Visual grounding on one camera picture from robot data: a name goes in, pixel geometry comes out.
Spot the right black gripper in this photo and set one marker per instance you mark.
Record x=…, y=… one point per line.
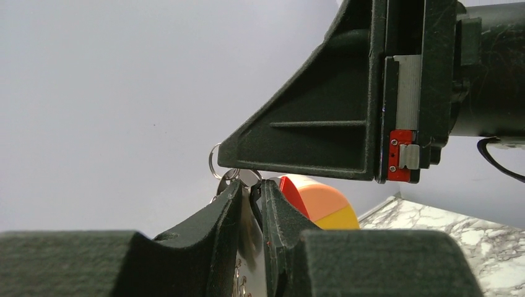
x=324, y=121

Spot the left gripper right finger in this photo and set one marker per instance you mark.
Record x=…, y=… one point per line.
x=304, y=260

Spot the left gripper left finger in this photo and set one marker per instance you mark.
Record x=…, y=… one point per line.
x=194, y=258

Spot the silver spiral keyring holder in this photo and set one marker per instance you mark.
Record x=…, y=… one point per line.
x=249, y=277

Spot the black head silver key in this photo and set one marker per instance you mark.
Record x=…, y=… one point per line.
x=248, y=179

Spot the round tricolour drawer box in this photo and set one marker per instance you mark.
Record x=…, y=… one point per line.
x=324, y=205

